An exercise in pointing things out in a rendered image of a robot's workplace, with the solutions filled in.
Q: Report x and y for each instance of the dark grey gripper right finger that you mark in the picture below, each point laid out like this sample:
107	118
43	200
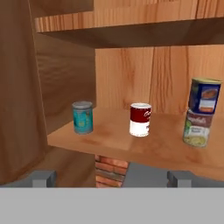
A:
180	178

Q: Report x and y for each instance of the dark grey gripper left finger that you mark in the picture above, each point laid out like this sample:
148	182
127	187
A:
42	178

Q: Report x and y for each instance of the wooden cabinet door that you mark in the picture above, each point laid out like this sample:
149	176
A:
17	87

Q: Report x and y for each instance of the wooden cabinet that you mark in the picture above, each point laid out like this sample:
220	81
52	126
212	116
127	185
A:
140	73

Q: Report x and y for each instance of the green and brown can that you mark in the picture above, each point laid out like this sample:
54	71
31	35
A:
197	128

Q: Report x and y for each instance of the red and white can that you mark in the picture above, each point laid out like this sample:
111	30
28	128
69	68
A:
140	119

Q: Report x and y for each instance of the teal can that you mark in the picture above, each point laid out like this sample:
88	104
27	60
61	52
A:
83	117

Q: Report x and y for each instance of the blue can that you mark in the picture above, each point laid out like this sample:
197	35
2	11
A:
204	95

